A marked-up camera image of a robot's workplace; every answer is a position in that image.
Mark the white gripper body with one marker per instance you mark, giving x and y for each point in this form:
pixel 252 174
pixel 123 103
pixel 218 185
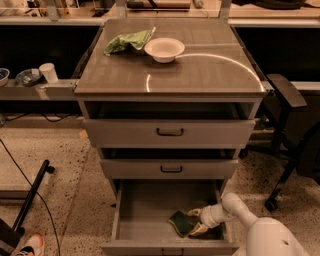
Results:
pixel 209 216

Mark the green yellow sponge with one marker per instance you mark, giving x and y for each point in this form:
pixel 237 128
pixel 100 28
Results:
pixel 181 224

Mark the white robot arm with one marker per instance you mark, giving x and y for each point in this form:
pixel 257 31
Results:
pixel 265 236

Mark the bottom grey drawer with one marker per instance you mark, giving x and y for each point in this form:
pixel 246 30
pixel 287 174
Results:
pixel 141 223

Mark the grey drawer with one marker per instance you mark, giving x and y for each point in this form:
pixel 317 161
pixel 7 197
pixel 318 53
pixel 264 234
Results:
pixel 168 125
pixel 128 163
pixel 141 223

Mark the middle grey drawer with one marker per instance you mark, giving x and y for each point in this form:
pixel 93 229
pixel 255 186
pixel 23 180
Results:
pixel 128 163

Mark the grey drawer cabinet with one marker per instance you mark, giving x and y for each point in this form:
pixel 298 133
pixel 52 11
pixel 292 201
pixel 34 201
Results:
pixel 213 68

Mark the top grey drawer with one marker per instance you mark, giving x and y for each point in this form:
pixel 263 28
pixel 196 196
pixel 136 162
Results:
pixel 168 125

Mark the black office chair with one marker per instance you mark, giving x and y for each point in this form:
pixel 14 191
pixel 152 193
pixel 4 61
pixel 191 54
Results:
pixel 295 117

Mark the white orange sneaker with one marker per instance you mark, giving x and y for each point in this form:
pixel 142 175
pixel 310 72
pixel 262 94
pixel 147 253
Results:
pixel 35 246

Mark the white bowl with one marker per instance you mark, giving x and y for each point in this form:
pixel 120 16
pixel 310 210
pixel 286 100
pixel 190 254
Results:
pixel 164 50

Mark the grey side shelf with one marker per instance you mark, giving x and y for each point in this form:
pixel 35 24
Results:
pixel 63 90

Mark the green crumpled bag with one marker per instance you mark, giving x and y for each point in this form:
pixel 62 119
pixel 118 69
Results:
pixel 137 40

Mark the black metal stand leg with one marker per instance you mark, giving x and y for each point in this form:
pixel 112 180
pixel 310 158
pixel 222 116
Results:
pixel 10 235

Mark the white paper cup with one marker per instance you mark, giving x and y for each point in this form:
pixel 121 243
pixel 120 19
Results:
pixel 48 71

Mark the blue patterned bowl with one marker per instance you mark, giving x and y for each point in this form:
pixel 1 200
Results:
pixel 29 77

